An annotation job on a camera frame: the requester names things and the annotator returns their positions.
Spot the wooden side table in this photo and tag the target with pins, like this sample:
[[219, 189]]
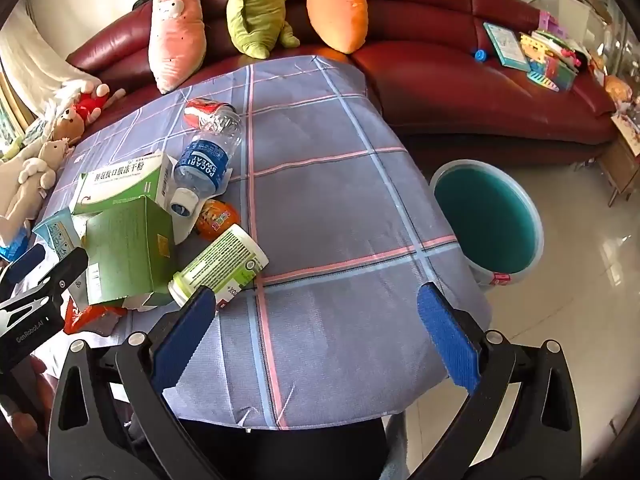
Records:
[[620, 160]]

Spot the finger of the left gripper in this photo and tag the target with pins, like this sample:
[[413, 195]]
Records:
[[16, 271], [62, 275]]

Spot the clear blue-label plastic bottle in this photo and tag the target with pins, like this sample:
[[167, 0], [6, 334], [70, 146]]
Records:
[[202, 168]]

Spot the teal plastic trash bucket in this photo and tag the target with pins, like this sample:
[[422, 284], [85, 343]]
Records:
[[497, 224]]

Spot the orange carrot plush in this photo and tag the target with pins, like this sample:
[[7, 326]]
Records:
[[341, 24]]

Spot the light blue snack wrapper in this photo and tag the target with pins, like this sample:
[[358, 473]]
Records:
[[59, 233]]

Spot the plaid grey tablecloth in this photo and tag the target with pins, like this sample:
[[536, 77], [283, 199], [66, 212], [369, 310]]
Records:
[[329, 333]]

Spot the pink plush pillow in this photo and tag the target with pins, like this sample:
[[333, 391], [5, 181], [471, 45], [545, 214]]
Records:
[[177, 45]]

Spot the white green medicine box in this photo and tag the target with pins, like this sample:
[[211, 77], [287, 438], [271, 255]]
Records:
[[146, 176]]

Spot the brown teddy bear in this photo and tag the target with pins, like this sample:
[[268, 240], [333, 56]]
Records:
[[70, 126]]

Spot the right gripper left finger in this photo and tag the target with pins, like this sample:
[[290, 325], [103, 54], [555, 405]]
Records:
[[109, 418]]

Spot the teal children's book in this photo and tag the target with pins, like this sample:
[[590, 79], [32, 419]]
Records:
[[507, 47]]

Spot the orange white snack bag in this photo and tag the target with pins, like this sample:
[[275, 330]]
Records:
[[99, 320]]

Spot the green dinosaur plush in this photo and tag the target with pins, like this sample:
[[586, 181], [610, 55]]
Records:
[[257, 26]]

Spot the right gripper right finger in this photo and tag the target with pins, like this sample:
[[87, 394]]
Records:
[[541, 439]]

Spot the orange snack packet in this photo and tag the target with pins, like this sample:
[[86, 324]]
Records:
[[215, 217]]

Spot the red cola can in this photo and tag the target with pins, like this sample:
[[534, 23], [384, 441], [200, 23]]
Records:
[[209, 115]]

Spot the green cardboard box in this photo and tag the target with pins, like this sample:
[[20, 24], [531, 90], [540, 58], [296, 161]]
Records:
[[131, 255]]

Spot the green white cylindrical canister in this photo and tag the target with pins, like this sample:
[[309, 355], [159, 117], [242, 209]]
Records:
[[226, 266]]

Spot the colourful toy pile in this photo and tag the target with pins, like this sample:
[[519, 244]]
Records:
[[554, 59]]

